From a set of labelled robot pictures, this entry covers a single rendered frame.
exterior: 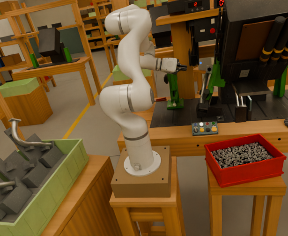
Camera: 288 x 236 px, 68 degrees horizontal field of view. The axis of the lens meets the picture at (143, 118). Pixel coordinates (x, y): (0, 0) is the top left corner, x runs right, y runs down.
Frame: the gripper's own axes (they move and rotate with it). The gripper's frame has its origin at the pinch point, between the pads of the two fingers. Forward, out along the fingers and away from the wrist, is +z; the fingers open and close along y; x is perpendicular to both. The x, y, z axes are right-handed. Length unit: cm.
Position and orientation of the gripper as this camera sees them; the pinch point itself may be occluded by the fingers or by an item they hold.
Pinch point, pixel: (183, 67)
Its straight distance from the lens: 149.4
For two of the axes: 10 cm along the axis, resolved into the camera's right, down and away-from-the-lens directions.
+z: 9.8, 1.5, -0.9
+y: 1.7, -9.5, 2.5
